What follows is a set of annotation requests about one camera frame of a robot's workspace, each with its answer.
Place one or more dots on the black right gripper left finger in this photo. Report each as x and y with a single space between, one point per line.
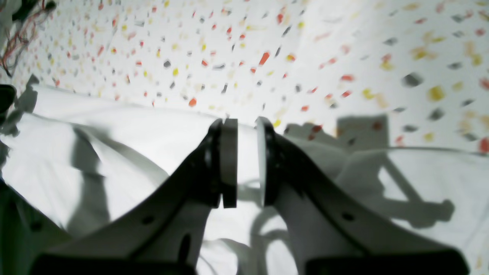
163 234

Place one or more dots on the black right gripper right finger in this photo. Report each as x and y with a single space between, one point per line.
331 233

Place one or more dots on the white T-shirt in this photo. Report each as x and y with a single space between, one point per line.
85 162

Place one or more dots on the terrazzo pattern table cloth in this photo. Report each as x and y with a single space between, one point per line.
421 63

